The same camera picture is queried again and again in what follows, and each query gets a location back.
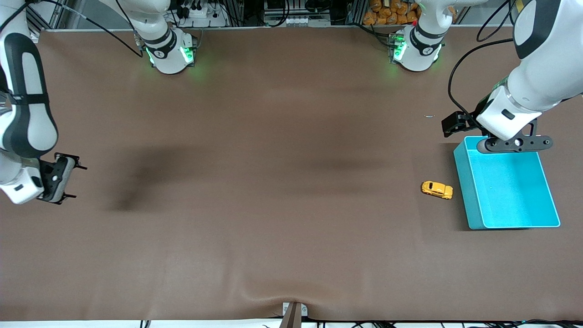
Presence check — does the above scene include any grey table clamp bracket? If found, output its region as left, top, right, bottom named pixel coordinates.
left=279, top=302, right=309, bottom=328

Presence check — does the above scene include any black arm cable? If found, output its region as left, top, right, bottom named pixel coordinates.
left=448, top=0, right=517, bottom=117
left=27, top=0, right=145, bottom=58

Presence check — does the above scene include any yellow beetle toy car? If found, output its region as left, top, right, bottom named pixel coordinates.
left=420, top=181, right=454, bottom=200

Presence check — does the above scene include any white power strip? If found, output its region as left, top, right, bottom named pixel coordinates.
left=175, top=0, right=230, bottom=28

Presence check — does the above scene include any orange packets pile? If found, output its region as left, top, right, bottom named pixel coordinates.
left=363, top=0, right=422, bottom=26

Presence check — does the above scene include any aluminium frame profile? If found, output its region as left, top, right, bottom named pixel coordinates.
left=27, top=0, right=85, bottom=30

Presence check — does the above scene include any teal plastic bin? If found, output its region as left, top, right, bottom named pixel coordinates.
left=453, top=135, right=561, bottom=230

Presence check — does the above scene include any brown table mat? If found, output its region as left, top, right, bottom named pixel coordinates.
left=0, top=25, right=583, bottom=322

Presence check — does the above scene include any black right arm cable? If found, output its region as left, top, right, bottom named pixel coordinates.
left=27, top=0, right=145, bottom=58

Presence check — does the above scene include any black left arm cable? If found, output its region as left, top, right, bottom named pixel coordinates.
left=448, top=0, right=517, bottom=117

